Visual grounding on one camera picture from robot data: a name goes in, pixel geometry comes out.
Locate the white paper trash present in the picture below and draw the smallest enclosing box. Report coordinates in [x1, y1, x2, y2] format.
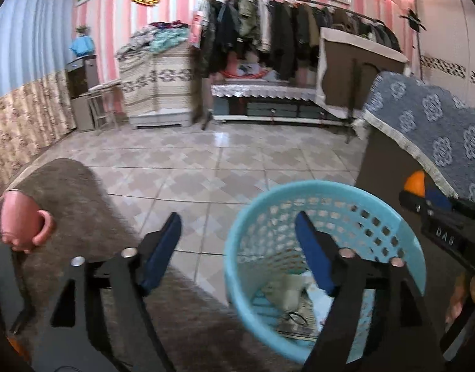
[253, 271, 333, 342]

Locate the light blue plastic trash basket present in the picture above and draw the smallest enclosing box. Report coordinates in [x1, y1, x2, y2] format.
[225, 180, 427, 365]

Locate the person right hand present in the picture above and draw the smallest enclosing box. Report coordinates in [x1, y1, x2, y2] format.
[445, 275, 475, 324]

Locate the blue patterned fringed cloth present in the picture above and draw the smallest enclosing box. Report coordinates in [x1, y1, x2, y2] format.
[355, 71, 475, 203]

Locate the black rectangular case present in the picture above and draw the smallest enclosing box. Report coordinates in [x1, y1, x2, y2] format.
[0, 243, 34, 335]

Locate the dark brown sofa side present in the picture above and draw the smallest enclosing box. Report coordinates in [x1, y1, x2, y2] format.
[353, 127, 471, 338]

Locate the brown shaggy table cover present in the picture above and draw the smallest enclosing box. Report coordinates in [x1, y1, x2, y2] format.
[0, 159, 297, 371]

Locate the pink ceramic mug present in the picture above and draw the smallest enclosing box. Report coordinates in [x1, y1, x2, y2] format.
[0, 190, 56, 254]

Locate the covered television back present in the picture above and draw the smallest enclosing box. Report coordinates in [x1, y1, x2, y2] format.
[316, 28, 411, 120]

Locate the small metal stool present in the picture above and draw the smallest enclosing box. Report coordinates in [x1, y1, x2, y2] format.
[84, 79, 121, 135]

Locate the cabinet with patterned cover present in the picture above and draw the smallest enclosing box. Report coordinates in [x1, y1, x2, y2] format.
[119, 42, 202, 129]

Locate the grey water dispenser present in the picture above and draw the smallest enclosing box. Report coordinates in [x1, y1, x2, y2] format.
[65, 55, 99, 132]

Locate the low tv cabinet lace cover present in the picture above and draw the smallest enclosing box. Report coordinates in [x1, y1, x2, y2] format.
[210, 79, 353, 127]

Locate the blue cover on dispenser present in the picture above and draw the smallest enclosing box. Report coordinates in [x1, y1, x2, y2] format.
[70, 35, 95, 57]

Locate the blue and floral curtain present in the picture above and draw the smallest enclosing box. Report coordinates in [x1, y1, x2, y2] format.
[0, 0, 76, 195]

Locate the clothes rack with dark garments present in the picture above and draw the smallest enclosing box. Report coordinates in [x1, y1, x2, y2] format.
[193, 0, 401, 81]

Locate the pile of folded clothes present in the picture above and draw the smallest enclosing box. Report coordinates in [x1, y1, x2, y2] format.
[115, 20, 189, 61]

